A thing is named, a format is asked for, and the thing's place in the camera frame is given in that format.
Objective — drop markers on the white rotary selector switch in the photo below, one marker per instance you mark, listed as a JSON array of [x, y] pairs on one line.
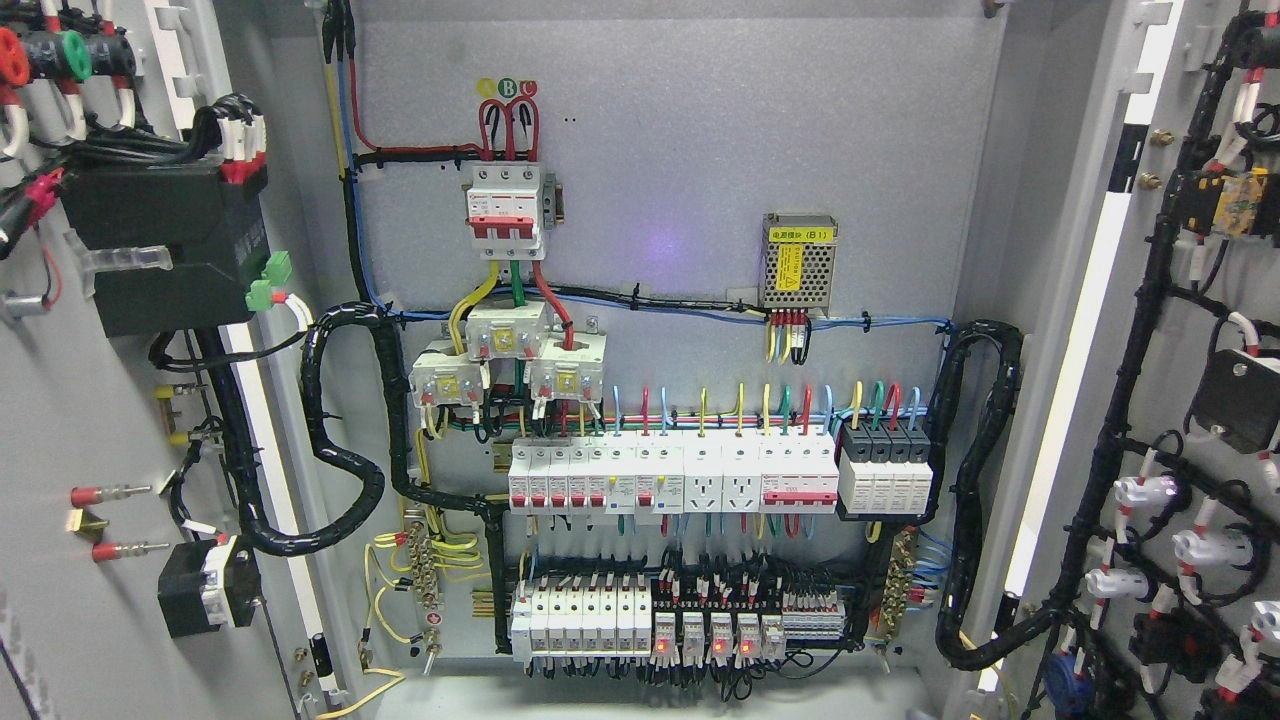
[[209, 583]]

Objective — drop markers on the lower relay terminal row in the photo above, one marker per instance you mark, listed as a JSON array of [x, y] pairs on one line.
[[676, 617]]

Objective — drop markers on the black digital power meter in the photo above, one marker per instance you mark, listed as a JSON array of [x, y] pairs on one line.
[[172, 247]]

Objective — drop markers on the grey cabinet door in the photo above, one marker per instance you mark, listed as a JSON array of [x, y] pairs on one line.
[[86, 639], [1117, 553]]

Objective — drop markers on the perforated metal power supply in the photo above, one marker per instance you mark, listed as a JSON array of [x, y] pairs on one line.
[[799, 257]]

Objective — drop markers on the black surge protector block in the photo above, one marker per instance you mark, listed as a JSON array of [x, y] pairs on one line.
[[884, 475]]

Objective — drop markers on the red white main breaker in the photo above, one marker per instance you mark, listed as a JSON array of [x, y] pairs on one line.
[[510, 208]]

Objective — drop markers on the white current transformers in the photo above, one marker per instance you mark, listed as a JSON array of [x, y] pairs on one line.
[[498, 332]]

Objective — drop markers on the white socket breaker row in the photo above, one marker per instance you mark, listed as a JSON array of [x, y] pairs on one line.
[[682, 471]]

